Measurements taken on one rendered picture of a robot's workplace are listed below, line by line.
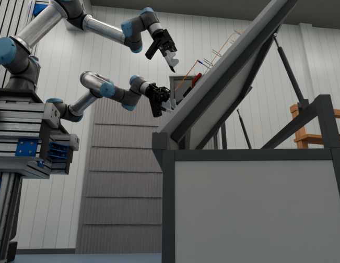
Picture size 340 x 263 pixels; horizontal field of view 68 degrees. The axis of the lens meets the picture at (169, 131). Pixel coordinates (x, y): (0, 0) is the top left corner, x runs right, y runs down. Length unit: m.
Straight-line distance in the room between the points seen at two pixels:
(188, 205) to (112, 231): 3.83
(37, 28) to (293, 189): 1.34
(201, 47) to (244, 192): 5.34
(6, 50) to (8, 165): 0.56
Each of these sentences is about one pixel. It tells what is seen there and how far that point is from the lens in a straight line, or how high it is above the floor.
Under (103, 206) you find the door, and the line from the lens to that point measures 4.64.
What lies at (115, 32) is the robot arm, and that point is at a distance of 1.53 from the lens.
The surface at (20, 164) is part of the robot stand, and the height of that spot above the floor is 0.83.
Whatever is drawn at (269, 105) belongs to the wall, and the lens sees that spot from 5.86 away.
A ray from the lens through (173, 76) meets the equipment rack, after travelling 2.41.
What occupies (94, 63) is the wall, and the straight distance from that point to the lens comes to 5.64.
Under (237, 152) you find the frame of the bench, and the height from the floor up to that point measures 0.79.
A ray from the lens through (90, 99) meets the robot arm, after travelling 1.82.
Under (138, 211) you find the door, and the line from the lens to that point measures 4.60.
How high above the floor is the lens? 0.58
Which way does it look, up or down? 19 degrees up
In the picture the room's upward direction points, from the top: straight up
